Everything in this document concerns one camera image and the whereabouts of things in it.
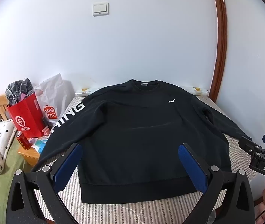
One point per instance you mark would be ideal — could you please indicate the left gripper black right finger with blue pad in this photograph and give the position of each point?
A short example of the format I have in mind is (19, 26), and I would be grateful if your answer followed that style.
(237, 206)

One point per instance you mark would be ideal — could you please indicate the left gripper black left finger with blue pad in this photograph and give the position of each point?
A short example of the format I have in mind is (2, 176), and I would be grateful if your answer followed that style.
(23, 207)

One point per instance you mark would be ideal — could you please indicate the black sweatshirt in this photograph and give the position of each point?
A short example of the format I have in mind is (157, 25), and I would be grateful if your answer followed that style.
(130, 134)

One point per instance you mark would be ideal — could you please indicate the wooden bedside table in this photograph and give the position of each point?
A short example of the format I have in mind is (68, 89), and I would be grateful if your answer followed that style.
(31, 155)

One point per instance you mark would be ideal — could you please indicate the small packets on table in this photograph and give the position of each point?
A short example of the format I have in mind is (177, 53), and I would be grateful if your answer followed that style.
(39, 143)

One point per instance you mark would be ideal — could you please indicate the green bed sheet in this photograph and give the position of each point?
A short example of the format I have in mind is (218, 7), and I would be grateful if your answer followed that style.
(14, 161)

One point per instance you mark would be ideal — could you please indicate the striped quilted bed cover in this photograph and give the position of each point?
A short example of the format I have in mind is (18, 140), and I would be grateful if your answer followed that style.
(171, 210)

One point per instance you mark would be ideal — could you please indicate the red drink can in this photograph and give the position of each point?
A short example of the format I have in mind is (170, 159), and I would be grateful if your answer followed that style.
(23, 141)

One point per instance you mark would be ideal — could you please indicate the red paper shopping bag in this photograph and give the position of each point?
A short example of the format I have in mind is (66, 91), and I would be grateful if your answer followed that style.
(27, 117)

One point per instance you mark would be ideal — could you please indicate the white Miniso plastic bag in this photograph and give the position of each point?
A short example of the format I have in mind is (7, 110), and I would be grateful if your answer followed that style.
(54, 95)

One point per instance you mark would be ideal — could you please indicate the plaid grey cloth in bag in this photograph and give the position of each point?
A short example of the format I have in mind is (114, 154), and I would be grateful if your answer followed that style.
(18, 91)

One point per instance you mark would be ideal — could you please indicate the white patterned folded blanket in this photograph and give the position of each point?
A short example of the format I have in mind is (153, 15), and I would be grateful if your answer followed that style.
(84, 92)

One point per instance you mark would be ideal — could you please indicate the brown wooden door frame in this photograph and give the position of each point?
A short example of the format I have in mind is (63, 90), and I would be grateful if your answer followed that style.
(221, 52)

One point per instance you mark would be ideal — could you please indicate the white wall light switch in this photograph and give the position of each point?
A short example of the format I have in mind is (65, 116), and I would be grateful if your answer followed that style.
(100, 9)

